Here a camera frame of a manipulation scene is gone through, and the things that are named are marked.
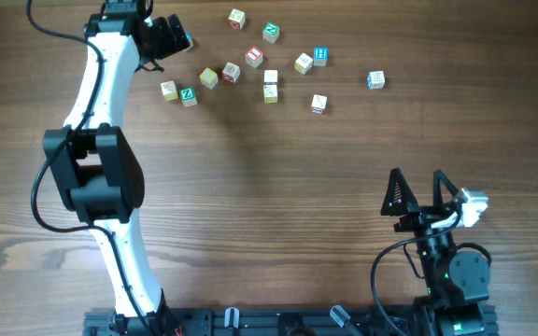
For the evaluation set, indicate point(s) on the red edged picture block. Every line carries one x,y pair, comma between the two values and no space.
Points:
231,72

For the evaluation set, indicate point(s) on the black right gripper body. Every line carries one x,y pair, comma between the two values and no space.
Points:
421,219

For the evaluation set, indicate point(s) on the yellow edged plain block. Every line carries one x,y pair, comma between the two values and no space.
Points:
169,91

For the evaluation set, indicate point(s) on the red I wooden block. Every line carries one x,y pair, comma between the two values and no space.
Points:
254,57

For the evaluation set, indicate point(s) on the yellow top wooden block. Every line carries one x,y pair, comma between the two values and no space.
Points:
209,78

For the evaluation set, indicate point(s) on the yellow edged K block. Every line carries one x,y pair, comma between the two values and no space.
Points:
270,94

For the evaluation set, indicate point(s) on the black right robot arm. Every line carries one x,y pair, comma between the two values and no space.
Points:
456,276

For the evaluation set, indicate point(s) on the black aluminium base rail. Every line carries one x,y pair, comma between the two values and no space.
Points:
287,322

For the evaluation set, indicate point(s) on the blue H wooden block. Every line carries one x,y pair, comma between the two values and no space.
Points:
320,56

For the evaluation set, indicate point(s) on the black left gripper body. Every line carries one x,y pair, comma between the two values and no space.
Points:
165,43

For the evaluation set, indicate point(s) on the red X wooden block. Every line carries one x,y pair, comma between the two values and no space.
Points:
237,19

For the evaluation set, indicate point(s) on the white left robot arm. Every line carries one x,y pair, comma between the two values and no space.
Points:
96,172

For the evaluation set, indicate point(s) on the green Z wooden block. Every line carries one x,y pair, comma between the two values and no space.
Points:
188,97

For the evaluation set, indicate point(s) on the blue edged K block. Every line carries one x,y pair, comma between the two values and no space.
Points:
376,80

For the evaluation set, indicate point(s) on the plain white wooden block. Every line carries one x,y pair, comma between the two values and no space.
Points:
270,77

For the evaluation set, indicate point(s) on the green N wooden block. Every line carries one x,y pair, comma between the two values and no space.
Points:
270,32

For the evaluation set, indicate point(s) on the yellow edged picture block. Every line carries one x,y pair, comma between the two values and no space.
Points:
303,63

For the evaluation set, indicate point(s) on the red edged white block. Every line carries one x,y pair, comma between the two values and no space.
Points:
318,104

